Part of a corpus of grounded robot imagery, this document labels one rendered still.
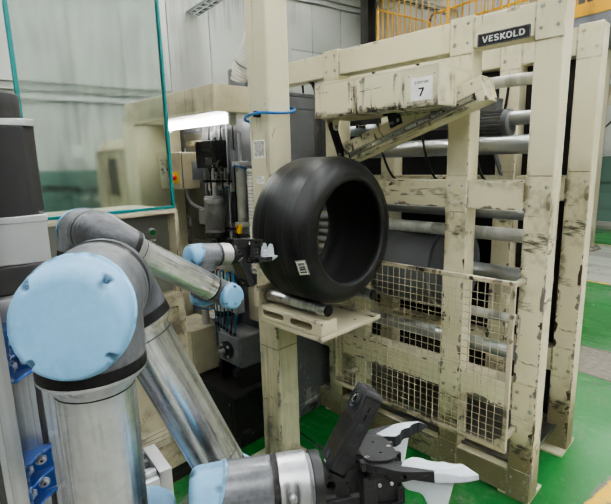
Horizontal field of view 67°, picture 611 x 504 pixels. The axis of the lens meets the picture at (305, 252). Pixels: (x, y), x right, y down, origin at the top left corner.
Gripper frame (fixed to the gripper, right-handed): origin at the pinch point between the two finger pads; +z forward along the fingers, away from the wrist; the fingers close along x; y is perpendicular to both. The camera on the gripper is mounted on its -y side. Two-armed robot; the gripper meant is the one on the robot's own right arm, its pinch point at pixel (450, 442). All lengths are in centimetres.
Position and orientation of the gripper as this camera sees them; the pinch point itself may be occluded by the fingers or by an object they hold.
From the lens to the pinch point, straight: 72.3
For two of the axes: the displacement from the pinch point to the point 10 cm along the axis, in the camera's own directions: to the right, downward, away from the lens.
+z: 9.8, -0.6, 1.8
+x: 1.9, 0.5, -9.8
